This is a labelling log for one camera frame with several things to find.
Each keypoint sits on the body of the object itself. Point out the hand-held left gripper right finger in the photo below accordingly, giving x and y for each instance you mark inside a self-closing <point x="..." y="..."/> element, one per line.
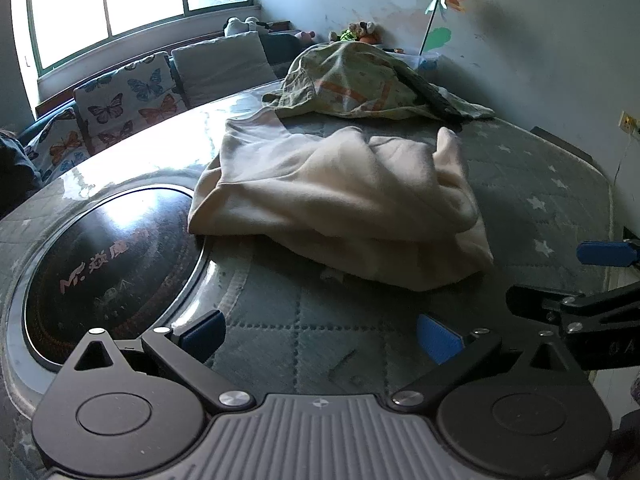
<point x="440" y="342"/>

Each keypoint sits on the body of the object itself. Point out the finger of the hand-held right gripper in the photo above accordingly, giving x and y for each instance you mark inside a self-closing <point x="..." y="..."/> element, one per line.
<point x="530" y="302"/>
<point x="605" y="253"/>

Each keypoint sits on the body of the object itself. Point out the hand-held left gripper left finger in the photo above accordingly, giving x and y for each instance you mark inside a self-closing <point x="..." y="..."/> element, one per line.
<point x="202" y="334"/>

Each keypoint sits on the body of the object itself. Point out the cream fleece garment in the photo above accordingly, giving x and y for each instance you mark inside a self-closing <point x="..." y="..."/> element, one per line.
<point x="325" y="195"/>

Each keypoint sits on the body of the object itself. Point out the round black glass cooktop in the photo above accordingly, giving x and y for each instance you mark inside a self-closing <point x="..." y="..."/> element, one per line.
<point x="115" y="270"/>

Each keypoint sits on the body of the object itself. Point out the grey chair back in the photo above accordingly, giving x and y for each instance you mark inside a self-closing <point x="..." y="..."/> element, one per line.
<point x="565" y="147"/>

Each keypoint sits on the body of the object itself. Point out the dark grey cloth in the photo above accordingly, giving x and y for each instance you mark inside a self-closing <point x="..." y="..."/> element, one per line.
<point x="430" y="92"/>

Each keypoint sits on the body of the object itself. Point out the butterfly print cushion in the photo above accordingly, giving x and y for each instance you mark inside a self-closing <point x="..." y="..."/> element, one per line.
<point x="57" y="145"/>
<point x="130" y="100"/>

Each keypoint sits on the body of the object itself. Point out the clear plastic box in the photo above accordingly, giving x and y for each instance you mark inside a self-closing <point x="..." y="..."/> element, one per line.
<point x="425" y="62"/>

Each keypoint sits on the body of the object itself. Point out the grey pillow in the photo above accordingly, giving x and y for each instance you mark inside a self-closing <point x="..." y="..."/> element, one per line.
<point x="220" y="65"/>

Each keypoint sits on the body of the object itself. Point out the green printed garment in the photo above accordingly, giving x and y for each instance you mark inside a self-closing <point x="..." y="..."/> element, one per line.
<point x="350" y="80"/>

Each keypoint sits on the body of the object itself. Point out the dark sofa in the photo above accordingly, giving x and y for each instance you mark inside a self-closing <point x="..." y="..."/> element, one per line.
<point x="285" y="47"/>

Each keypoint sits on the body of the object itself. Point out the white plush toy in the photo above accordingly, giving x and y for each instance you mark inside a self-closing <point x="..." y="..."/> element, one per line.
<point x="240" y="26"/>

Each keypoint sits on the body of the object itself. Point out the pink plush toy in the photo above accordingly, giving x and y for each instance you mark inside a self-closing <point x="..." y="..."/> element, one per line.
<point x="305" y="36"/>

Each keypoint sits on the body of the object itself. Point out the brown stuffed toys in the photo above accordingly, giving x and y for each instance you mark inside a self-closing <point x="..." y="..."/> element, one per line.
<point x="360" y="32"/>

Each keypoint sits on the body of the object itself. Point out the wall socket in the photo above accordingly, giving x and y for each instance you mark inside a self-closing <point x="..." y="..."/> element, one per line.
<point x="629" y="122"/>

